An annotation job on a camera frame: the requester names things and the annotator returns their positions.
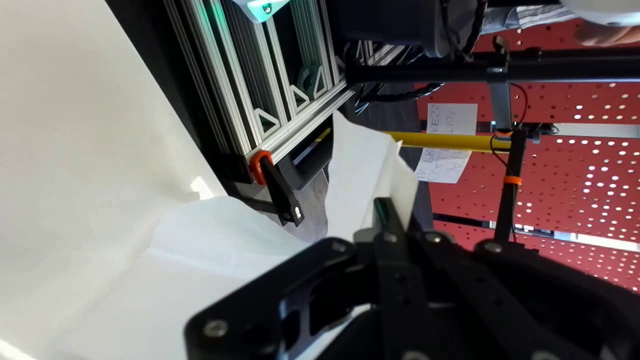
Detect aluminium frame cart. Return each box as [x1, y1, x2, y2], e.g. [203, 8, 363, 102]
[106, 0, 347, 223]

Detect white paper note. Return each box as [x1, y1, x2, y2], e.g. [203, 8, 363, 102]
[415, 102, 477, 183]

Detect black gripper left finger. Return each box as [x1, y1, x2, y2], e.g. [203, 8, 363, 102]
[184, 238, 362, 360]

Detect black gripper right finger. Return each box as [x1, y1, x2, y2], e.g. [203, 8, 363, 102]
[374, 197, 640, 360]

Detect black tripod stand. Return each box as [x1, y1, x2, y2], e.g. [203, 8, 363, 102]
[345, 42, 640, 242]

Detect white paper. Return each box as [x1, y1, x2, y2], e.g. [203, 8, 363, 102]
[0, 107, 421, 360]

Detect yellow bar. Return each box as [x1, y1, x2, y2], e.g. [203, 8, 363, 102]
[388, 131, 511, 151]

